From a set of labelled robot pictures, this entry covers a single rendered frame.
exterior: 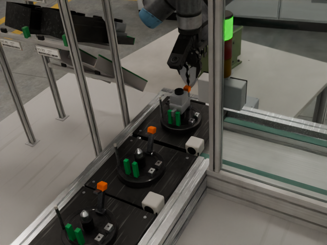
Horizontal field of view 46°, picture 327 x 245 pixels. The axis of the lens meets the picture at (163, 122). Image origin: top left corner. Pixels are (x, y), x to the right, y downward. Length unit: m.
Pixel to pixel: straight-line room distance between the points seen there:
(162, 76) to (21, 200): 0.84
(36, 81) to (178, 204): 2.87
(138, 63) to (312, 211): 1.13
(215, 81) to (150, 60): 1.01
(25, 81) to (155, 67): 2.13
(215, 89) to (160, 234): 0.38
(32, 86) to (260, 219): 2.88
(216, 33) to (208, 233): 0.55
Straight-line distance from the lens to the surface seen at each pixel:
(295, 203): 1.12
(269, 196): 1.13
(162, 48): 2.03
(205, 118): 1.31
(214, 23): 0.89
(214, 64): 0.94
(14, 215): 1.29
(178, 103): 1.23
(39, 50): 1.18
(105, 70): 1.27
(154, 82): 1.74
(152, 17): 1.28
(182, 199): 1.07
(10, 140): 1.59
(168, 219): 1.03
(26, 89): 3.69
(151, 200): 1.03
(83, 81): 1.13
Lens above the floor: 1.76
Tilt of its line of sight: 37 degrees down
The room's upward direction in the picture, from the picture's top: 6 degrees counter-clockwise
